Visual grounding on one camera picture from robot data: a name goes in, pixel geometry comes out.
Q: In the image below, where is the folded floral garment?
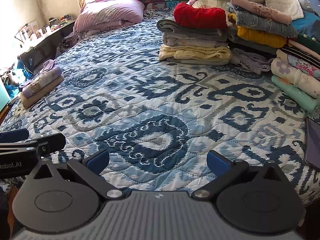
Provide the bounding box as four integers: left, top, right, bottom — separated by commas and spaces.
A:
22, 66, 63, 98

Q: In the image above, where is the blue patterned quilt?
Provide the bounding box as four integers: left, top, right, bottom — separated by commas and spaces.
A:
0, 7, 320, 207

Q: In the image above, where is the pink embroidered garment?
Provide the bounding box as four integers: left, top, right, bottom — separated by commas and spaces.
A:
230, 0, 292, 25

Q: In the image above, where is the folded pale yellow garment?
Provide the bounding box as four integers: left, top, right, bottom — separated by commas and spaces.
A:
159, 44, 232, 65

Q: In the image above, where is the folded beige garment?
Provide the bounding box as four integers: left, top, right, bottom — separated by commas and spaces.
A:
20, 76, 65, 110

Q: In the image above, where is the blue cloth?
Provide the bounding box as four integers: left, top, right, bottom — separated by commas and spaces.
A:
5, 64, 33, 94

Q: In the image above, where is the green knitted garment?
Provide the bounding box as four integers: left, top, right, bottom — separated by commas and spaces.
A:
296, 34, 320, 55

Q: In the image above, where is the grey printed garment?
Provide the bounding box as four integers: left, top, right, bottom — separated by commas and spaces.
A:
230, 48, 275, 75

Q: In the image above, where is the white purple flower garment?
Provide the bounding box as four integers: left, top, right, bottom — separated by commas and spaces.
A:
271, 50, 320, 99

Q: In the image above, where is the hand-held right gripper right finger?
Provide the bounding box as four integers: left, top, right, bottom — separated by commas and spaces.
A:
191, 150, 288, 201

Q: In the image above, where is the black striped garment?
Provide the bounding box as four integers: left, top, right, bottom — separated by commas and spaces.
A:
287, 40, 320, 63

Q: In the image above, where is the red knitted sweater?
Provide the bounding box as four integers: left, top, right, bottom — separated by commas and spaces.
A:
173, 2, 228, 30

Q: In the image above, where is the folded mustard yellow garment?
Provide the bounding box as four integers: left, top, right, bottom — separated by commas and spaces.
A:
227, 14, 288, 48

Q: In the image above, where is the dark smartphone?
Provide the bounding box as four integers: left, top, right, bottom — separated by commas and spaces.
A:
304, 117, 320, 172

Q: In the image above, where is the folded purple garment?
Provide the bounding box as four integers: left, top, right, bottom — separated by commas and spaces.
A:
19, 59, 62, 93

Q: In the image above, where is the folded light grey garment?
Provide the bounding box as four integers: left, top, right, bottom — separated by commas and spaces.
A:
162, 32, 229, 48

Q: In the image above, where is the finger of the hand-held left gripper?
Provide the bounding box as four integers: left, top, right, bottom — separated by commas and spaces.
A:
0, 128, 29, 144
25, 133, 66, 158

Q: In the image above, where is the pink floral printed garment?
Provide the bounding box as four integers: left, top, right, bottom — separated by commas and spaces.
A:
286, 54, 320, 82

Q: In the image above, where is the folded denim garment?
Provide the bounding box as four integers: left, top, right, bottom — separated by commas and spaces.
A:
227, 5, 298, 38

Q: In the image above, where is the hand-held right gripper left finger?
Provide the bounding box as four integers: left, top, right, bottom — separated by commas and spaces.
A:
30, 149, 123, 201

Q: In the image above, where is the blue towel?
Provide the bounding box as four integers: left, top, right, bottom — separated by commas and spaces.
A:
291, 11, 320, 39

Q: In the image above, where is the dark desk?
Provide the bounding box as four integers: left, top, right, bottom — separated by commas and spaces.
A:
15, 19, 77, 72

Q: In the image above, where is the folded mint green garment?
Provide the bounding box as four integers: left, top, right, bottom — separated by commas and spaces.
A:
271, 75, 320, 114

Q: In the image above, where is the clutter of small bottles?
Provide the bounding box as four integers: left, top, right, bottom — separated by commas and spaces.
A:
15, 15, 75, 48

